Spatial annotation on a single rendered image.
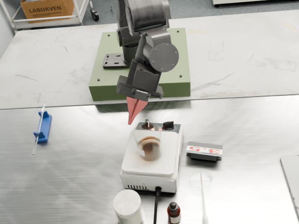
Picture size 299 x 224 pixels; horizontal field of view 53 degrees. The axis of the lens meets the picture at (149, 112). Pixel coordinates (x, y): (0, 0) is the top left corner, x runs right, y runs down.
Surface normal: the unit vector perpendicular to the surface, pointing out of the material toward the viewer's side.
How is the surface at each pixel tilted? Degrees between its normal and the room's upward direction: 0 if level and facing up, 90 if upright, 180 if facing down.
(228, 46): 0
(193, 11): 0
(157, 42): 68
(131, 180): 90
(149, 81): 62
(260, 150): 0
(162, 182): 90
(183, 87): 90
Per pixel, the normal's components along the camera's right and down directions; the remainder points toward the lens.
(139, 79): 0.02, 0.33
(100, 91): -0.03, 0.73
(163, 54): 0.22, 0.37
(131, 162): -0.10, -0.68
